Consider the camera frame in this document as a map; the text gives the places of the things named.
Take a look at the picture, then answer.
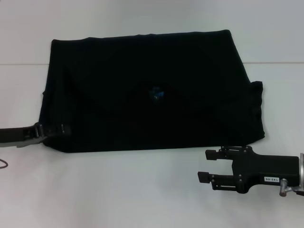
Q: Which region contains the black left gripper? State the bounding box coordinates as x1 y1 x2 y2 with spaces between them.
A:
0 123 72 148

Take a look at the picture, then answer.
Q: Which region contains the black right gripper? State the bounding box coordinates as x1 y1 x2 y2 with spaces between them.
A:
197 145 301 194

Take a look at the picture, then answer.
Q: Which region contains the black shirt with FREE print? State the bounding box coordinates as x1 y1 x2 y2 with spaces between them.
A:
39 29 266 154

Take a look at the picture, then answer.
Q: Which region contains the right gripper cable with plug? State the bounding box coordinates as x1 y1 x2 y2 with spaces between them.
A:
279 179 304 198

